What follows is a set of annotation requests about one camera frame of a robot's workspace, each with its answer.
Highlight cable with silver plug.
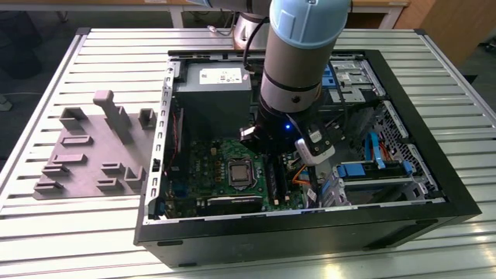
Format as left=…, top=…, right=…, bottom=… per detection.
left=206, top=25, right=234, bottom=38

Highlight brown wooden cabinet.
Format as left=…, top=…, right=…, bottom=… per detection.
left=393, top=0, right=496, bottom=69

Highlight blue flat data wire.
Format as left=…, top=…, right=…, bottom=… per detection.
left=363, top=132, right=386, bottom=170

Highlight silver CPU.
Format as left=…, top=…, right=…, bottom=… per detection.
left=230, top=166, right=249, bottom=181

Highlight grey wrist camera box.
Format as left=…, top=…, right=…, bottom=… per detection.
left=293, top=130, right=337, bottom=167

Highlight grey power supply unit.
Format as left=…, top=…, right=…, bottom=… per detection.
left=171, top=62, right=263, bottom=140

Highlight wooden desk white legs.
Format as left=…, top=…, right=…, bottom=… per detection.
left=0, top=0, right=411, bottom=29

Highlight green motherboard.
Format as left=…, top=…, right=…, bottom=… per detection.
left=163, top=136, right=310, bottom=217

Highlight black cable bundle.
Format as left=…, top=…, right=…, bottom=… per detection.
left=325, top=100, right=382, bottom=131

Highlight blue drive latch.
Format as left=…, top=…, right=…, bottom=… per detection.
left=319, top=64, right=337, bottom=88

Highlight black camera bracket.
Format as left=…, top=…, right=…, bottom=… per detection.
left=287, top=115, right=346, bottom=146

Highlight blue card retention latch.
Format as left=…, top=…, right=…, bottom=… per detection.
left=153, top=196, right=166, bottom=218

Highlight black open PC case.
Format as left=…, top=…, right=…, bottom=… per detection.
left=131, top=49, right=482, bottom=268

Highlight grey metal drive cage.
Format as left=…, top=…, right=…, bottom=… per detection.
left=317, top=56, right=386, bottom=123

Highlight CPU socket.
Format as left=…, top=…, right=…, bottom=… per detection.
left=225, top=158, right=255, bottom=189

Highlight grey parts rack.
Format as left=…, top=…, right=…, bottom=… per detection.
left=31, top=89, right=158, bottom=201

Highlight orange data wire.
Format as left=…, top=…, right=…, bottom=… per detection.
left=290, top=170, right=311, bottom=185

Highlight hard disk in blue carrier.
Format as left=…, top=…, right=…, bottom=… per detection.
left=333, top=161, right=413, bottom=184

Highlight black camera cable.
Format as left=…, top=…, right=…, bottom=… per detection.
left=242, top=16, right=270, bottom=74

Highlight grey metal disk bay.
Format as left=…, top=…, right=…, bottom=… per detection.
left=318, top=171, right=442, bottom=208

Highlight black graphics card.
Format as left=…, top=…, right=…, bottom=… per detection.
left=197, top=195, right=263, bottom=216

